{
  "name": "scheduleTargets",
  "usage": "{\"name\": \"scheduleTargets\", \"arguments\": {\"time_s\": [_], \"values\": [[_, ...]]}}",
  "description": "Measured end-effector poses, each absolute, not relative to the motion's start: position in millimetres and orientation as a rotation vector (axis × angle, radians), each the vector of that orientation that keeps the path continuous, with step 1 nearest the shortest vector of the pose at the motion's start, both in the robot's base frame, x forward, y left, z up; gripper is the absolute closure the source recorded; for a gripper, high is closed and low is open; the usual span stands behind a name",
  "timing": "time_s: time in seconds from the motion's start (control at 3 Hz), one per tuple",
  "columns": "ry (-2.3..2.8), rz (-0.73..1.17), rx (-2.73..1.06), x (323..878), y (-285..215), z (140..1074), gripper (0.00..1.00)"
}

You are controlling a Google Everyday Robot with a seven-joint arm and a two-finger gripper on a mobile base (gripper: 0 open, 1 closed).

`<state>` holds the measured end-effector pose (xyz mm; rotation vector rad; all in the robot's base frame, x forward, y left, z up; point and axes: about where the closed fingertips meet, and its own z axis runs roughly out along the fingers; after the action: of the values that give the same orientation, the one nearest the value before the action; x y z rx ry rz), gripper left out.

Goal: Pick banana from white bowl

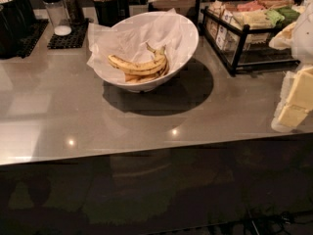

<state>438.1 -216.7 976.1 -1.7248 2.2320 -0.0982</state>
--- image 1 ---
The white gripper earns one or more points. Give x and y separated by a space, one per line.
303 43

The white ceramic bowl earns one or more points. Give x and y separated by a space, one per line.
182 46

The white paper liner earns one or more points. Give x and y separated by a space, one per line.
130 39

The black stirrer stick holder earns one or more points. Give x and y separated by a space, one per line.
111 12

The black rubber mat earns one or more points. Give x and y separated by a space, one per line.
74 40
28 43

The dark pepper shaker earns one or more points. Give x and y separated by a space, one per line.
75 13

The glass sugar shaker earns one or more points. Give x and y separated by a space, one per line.
58 16

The black rubber mat left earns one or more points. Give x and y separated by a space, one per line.
28 43

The black container left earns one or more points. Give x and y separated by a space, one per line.
17 18

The black wire condiment rack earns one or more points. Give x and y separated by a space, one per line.
240 33

